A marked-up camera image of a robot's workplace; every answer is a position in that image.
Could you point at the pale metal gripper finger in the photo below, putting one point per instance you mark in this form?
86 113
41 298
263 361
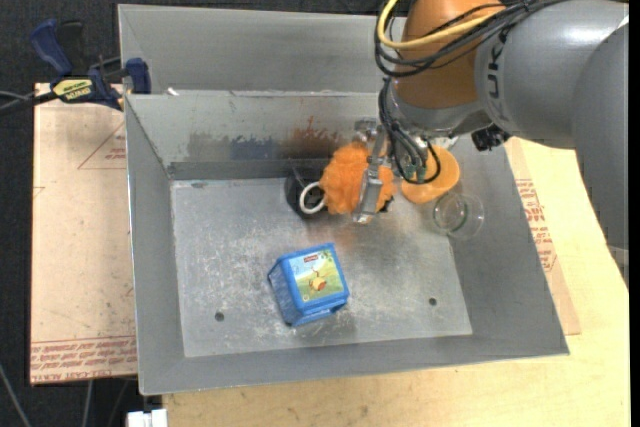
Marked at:
370 195

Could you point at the orange mesh bath pouf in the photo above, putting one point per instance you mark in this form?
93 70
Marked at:
342 182

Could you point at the orange flat disc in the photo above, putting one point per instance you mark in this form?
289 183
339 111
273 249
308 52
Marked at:
442 177

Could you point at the black round object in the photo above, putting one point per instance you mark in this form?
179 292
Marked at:
295 195

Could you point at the clear glass cup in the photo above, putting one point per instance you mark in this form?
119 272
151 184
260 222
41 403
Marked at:
457 215

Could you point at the blue box with picture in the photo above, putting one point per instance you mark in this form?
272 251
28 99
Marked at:
310 282

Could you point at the grey metal bin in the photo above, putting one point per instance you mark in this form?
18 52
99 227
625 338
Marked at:
240 235

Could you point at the brown cardboard board, red print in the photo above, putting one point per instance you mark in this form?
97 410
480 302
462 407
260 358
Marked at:
80 235

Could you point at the black cylinder on white bracket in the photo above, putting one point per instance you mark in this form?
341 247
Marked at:
490 137

